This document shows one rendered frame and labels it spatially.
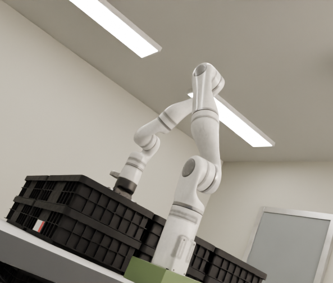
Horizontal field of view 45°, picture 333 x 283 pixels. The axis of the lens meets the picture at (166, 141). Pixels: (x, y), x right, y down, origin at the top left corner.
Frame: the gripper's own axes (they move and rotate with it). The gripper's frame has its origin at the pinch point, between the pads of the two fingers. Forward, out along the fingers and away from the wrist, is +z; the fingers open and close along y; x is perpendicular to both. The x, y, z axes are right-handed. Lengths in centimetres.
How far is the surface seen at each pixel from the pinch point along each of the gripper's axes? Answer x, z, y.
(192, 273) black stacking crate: -12.8, 5.5, 33.3
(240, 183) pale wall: 270, -154, 327
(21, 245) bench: -63, 16, -48
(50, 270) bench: -63, 18, -42
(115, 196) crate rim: -8.1, -6.1, -6.4
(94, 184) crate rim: -7.1, -6.1, -15.0
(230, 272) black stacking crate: -14, -1, 51
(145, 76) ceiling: 266, -189, 117
